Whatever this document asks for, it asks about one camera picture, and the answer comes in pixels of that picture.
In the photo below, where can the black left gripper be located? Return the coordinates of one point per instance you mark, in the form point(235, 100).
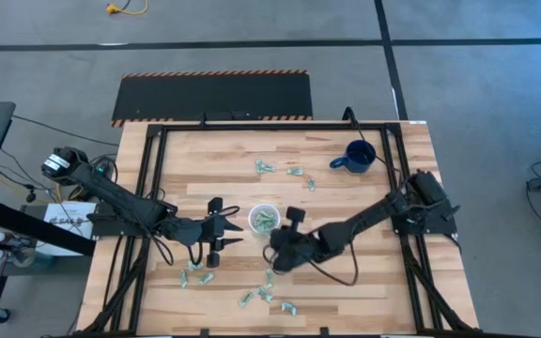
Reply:
point(205, 230)

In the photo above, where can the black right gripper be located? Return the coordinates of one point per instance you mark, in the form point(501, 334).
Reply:
point(294, 246)

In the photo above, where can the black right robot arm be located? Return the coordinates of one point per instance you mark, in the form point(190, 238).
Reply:
point(369, 218)

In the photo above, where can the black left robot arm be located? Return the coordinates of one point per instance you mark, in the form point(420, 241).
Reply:
point(120, 204)

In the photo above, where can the clear plastic round container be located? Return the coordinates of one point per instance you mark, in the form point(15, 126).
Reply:
point(251, 220)

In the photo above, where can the dark blue ceramic mug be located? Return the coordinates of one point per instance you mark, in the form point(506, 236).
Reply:
point(360, 157)

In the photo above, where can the small black box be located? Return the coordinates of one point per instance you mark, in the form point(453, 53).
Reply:
point(228, 115)

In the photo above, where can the black hazard-striped floor mat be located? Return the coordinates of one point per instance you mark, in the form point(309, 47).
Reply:
point(214, 96)

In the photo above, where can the white printed paper sheet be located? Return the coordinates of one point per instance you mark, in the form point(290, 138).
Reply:
point(64, 220)

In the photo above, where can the black stand beam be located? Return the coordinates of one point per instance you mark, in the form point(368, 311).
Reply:
point(40, 230)

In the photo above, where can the clear plastic bottle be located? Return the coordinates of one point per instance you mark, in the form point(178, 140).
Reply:
point(5, 238)
point(17, 259)

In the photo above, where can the black caster wheel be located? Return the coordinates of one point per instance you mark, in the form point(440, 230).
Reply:
point(1, 316)

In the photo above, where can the black aluminium table frame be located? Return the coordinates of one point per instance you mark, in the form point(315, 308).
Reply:
point(275, 127)

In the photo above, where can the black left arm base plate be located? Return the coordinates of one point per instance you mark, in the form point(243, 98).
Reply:
point(103, 227)

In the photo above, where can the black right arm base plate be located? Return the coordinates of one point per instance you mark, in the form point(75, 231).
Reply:
point(432, 226)

